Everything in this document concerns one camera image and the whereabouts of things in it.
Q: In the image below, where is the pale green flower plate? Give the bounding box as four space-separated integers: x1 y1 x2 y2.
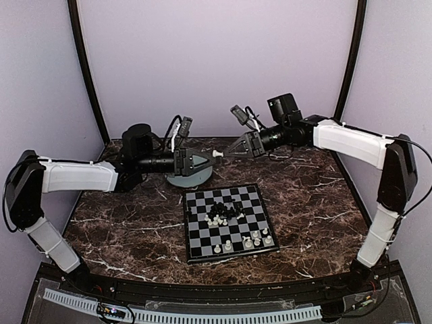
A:
166 167 213 188

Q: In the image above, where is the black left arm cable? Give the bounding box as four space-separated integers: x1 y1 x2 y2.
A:
2 182 18 234

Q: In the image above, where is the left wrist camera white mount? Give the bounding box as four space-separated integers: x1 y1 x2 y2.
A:
169 116 193 153

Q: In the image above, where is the left black frame post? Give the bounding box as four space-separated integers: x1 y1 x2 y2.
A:
67 0 111 145

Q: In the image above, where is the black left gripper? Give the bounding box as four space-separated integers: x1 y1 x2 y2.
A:
137 147 217 177

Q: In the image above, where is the right black frame post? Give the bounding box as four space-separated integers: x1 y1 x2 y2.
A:
331 0 367 123

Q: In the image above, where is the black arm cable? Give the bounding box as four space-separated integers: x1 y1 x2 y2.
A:
2 182 18 234
387 136 425 244

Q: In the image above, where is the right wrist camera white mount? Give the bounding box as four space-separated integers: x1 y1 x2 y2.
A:
230 105 261 132

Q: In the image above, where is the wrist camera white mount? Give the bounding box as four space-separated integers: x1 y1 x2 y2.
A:
230 105 261 132
169 116 193 153

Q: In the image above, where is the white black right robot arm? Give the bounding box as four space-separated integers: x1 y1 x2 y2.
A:
223 93 418 293

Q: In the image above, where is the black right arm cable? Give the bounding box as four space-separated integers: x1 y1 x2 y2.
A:
387 136 425 244

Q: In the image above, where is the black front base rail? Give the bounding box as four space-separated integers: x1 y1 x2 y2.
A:
56 273 372 304

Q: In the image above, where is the white chess pieces pile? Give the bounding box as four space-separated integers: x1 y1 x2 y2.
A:
198 213 246 228

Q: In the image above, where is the black frame post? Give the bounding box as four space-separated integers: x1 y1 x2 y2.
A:
67 0 111 145
331 0 367 123

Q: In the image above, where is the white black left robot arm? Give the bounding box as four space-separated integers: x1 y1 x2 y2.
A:
2 124 215 294

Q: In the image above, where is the black grey chessboard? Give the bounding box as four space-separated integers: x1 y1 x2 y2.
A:
182 184 279 264

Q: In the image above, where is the white slotted cable duct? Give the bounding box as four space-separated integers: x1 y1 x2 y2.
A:
43 288 322 323

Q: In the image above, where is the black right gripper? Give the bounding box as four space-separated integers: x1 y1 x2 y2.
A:
223 121 289 159

